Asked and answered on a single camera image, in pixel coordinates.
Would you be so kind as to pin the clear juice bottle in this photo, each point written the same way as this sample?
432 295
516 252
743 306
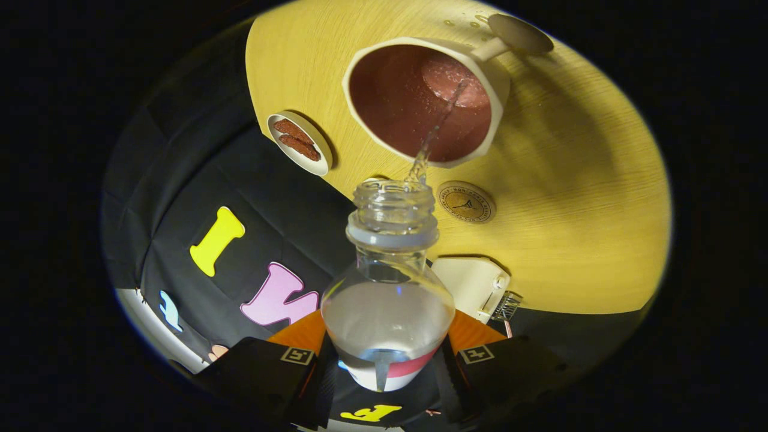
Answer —
387 312

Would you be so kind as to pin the metal mesh holder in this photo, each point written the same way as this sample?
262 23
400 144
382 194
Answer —
507 306

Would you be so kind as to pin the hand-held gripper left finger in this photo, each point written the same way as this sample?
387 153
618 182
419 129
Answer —
318 390

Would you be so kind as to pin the wooden table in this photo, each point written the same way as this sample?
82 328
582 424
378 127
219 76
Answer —
570 180

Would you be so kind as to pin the white round plate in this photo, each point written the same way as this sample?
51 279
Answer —
319 168

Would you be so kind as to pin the white toaster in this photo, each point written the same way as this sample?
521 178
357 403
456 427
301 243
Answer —
468 282

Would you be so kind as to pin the beige cup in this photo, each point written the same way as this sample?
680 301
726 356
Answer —
408 102

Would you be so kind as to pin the red meat piece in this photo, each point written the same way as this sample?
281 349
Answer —
300 147
293 131

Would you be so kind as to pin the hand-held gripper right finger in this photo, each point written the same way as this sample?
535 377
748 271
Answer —
450 384

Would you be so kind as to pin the round cork coaster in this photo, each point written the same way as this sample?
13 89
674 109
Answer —
466 202

